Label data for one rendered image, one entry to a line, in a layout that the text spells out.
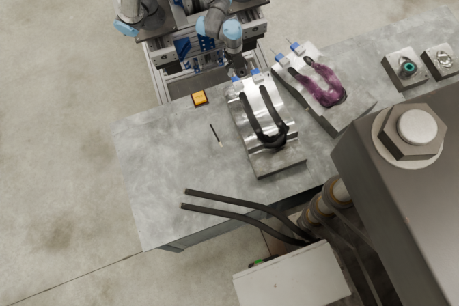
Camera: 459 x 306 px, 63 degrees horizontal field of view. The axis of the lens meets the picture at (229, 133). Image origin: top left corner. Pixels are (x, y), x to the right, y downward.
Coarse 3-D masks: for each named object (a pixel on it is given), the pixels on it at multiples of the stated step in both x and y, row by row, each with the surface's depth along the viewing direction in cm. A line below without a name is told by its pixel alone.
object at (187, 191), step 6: (186, 192) 180; (192, 192) 179; (198, 192) 178; (204, 192) 178; (210, 198) 175; (216, 198) 174; (222, 198) 173; (228, 198) 173; (234, 198) 172; (234, 204) 172; (240, 204) 170; (246, 204) 169; (252, 204) 168
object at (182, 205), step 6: (180, 204) 178; (186, 204) 178; (192, 204) 178; (192, 210) 177; (198, 210) 175; (204, 210) 174; (210, 210) 174; (216, 210) 173; (222, 210) 173; (222, 216) 172; (228, 216) 171
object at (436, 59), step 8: (432, 48) 195; (440, 48) 195; (448, 48) 195; (424, 56) 197; (432, 56) 194; (440, 56) 195; (448, 56) 194; (432, 64) 193; (440, 64) 192; (448, 64) 193; (456, 64) 191; (432, 72) 195; (440, 72) 190; (448, 72) 190; (456, 72) 192; (440, 80) 194
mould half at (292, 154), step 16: (272, 80) 191; (224, 96) 196; (256, 96) 189; (272, 96) 189; (240, 112) 187; (256, 112) 186; (288, 112) 183; (240, 128) 182; (272, 128) 178; (256, 144) 175; (288, 144) 182; (256, 160) 180; (272, 160) 180; (288, 160) 179; (304, 160) 179; (256, 176) 179
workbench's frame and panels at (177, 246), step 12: (312, 192) 216; (276, 204) 202; (288, 204) 229; (300, 204) 250; (252, 216) 218; (264, 216) 237; (216, 228) 211; (228, 228) 231; (180, 240) 205; (192, 240) 223; (204, 240) 243
